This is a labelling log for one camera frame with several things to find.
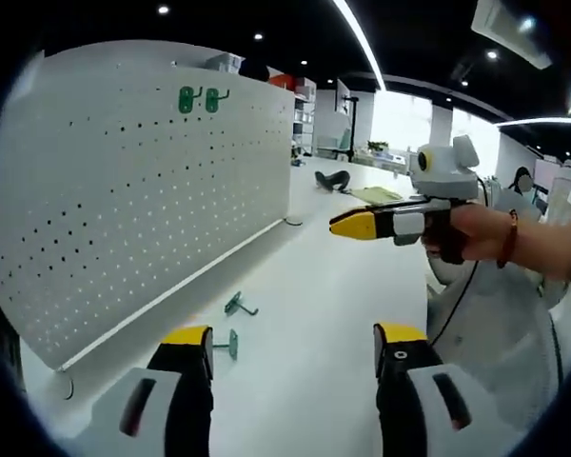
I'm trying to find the white perforated mounting plate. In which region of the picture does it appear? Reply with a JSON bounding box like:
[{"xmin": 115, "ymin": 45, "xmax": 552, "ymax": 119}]
[{"xmin": 0, "ymin": 50, "xmax": 296, "ymax": 372}]

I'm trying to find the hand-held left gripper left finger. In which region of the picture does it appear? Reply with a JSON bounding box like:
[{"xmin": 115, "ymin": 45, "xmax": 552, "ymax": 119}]
[{"xmin": 83, "ymin": 325, "xmax": 215, "ymax": 457}]

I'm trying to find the white ceiling air conditioner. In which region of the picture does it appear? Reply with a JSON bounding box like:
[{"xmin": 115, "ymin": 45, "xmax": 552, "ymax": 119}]
[{"xmin": 470, "ymin": 0, "xmax": 553, "ymax": 70}]

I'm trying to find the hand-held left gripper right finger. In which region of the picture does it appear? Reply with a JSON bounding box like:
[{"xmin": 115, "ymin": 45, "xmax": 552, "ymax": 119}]
[{"xmin": 373, "ymin": 322, "xmax": 510, "ymax": 457}]

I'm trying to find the white mesh office chair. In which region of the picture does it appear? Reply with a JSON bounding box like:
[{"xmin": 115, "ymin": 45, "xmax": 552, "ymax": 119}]
[{"xmin": 427, "ymin": 259, "xmax": 562, "ymax": 415}]

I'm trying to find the yellow-green cloth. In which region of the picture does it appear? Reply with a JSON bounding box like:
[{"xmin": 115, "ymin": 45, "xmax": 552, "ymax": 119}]
[{"xmin": 349, "ymin": 186, "xmax": 404, "ymax": 207}]

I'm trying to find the ceiling light strip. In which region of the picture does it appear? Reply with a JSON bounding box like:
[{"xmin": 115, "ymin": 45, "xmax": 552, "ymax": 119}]
[{"xmin": 332, "ymin": 0, "xmax": 387, "ymax": 91}]

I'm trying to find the white storage box shelf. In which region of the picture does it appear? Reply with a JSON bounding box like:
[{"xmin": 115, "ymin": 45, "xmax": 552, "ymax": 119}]
[{"xmin": 292, "ymin": 75, "xmax": 318, "ymax": 156}]

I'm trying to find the red bead bracelet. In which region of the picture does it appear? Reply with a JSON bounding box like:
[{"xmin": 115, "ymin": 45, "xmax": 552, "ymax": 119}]
[{"xmin": 497, "ymin": 209, "xmax": 519, "ymax": 268}]

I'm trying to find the black stand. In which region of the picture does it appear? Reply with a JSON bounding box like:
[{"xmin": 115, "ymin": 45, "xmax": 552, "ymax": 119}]
[{"xmin": 342, "ymin": 94, "xmax": 361, "ymax": 163}]

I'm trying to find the person's right hand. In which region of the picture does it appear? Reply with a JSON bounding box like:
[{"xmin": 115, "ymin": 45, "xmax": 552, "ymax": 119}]
[{"xmin": 421, "ymin": 202, "xmax": 510, "ymax": 266}]

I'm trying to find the green hook assembly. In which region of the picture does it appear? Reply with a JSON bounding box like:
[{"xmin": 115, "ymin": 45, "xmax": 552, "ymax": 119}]
[
  {"xmin": 211, "ymin": 328, "xmax": 240, "ymax": 361},
  {"xmin": 178, "ymin": 86, "xmax": 206, "ymax": 115},
  {"xmin": 205, "ymin": 88, "xmax": 232, "ymax": 114},
  {"xmin": 224, "ymin": 290, "xmax": 261, "ymax": 317}
]

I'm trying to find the black headset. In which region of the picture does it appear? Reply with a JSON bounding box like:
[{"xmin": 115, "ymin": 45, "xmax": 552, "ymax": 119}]
[{"xmin": 313, "ymin": 169, "xmax": 352, "ymax": 193}]

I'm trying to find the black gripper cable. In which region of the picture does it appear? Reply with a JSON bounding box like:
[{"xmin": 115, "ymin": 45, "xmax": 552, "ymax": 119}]
[{"xmin": 430, "ymin": 174, "xmax": 490, "ymax": 347}]

